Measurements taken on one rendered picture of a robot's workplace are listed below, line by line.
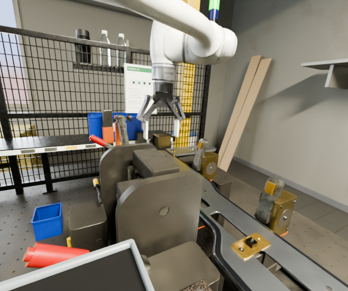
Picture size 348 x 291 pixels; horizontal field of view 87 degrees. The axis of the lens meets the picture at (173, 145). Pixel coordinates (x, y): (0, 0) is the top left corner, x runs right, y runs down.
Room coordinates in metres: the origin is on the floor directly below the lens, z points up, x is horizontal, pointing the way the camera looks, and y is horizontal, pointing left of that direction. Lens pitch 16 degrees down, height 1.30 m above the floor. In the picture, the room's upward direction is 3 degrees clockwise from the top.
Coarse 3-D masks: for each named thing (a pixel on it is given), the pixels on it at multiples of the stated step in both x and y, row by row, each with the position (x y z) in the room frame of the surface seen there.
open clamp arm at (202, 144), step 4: (200, 140) 0.76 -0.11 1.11; (204, 140) 0.74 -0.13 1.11; (200, 144) 0.74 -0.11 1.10; (204, 144) 0.74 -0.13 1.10; (200, 148) 0.74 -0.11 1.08; (204, 148) 0.74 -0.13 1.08; (196, 152) 0.76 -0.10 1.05; (200, 152) 0.74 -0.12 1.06; (204, 152) 0.74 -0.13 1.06; (196, 156) 0.75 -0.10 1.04; (200, 156) 0.73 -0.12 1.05; (196, 160) 0.74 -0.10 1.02; (200, 160) 0.73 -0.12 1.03; (196, 164) 0.73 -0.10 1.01; (200, 164) 0.73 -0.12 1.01; (196, 168) 0.73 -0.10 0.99; (200, 168) 0.73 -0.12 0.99
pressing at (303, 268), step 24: (216, 192) 0.52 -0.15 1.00; (240, 216) 0.41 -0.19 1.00; (216, 240) 0.32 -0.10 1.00; (216, 264) 0.27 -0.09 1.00; (240, 264) 0.27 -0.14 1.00; (288, 264) 0.27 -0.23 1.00; (312, 264) 0.28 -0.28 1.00; (240, 288) 0.22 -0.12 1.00; (264, 288) 0.23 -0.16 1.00; (288, 288) 0.23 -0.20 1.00; (312, 288) 0.23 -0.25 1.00; (336, 288) 0.23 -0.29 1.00
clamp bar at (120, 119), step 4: (116, 116) 0.65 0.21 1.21; (120, 116) 0.62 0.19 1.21; (124, 116) 0.65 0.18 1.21; (128, 116) 0.65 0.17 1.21; (116, 120) 0.63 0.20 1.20; (120, 120) 0.62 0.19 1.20; (124, 120) 0.63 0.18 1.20; (128, 120) 0.65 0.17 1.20; (120, 124) 0.62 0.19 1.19; (124, 124) 0.63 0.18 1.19; (120, 128) 0.62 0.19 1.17; (124, 128) 0.63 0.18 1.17; (120, 132) 0.64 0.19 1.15; (124, 132) 0.63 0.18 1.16; (120, 136) 0.65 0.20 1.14; (124, 136) 0.63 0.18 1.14; (124, 140) 0.63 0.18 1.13; (128, 140) 0.64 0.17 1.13
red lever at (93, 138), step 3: (93, 135) 0.60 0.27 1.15; (90, 138) 0.59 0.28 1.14; (93, 138) 0.59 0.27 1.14; (96, 138) 0.59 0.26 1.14; (99, 138) 0.60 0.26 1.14; (93, 141) 0.59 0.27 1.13; (96, 141) 0.59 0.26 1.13; (99, 141) 0.60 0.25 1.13; (102, 141) 0.60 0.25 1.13; (105, 141) 0.61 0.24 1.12; (99, 144) 0.60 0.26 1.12; (102, 144) 0.60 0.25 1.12; (105, 144) 0.60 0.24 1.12; (108, 144) 0.61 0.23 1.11; (108, 147) 0.61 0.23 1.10
